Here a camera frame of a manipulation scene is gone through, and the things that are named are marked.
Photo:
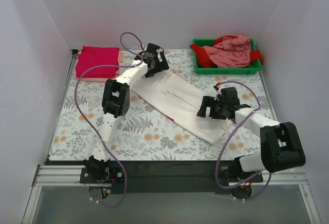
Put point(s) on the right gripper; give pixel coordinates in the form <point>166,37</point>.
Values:
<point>210,107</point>

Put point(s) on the white printed t-shirt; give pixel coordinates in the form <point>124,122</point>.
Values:
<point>180,101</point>

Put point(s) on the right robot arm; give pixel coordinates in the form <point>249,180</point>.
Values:
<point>280,144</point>

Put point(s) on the crumpled red t-shirt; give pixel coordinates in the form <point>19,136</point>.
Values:
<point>204,61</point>

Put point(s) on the folded peach t-shirt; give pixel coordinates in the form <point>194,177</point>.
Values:
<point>119,57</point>

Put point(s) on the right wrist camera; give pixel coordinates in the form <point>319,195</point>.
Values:
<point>217,88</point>

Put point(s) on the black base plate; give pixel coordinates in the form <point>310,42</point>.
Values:
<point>160,176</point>

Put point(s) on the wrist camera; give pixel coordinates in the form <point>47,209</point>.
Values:
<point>217,88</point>
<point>145,52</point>

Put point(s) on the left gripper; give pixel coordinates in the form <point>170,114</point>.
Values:
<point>158,61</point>

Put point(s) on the green plastic tray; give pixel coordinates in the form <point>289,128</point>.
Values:
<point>253,68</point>

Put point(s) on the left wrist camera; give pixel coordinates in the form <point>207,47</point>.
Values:
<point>145,52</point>

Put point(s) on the aluminium frame rail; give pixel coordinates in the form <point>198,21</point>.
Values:
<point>69,175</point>

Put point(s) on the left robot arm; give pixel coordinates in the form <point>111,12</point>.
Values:
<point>115,104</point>

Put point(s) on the crumpled pink t-shirt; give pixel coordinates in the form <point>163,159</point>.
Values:
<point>230,52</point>

